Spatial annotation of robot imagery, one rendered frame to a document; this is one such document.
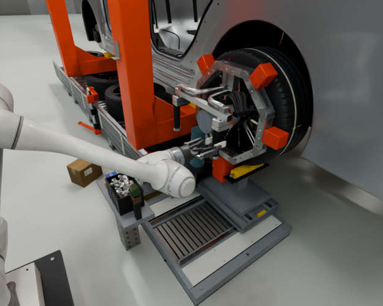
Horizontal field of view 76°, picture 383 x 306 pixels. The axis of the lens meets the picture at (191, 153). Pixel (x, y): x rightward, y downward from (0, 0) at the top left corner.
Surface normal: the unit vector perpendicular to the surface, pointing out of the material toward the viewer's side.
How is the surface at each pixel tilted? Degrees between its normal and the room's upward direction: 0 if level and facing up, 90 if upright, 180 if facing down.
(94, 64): 90
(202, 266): 0
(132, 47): 90
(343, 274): 0
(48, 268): 0
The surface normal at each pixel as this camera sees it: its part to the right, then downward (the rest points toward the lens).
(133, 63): 0.58, 0.47
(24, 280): 0.03, -0.84
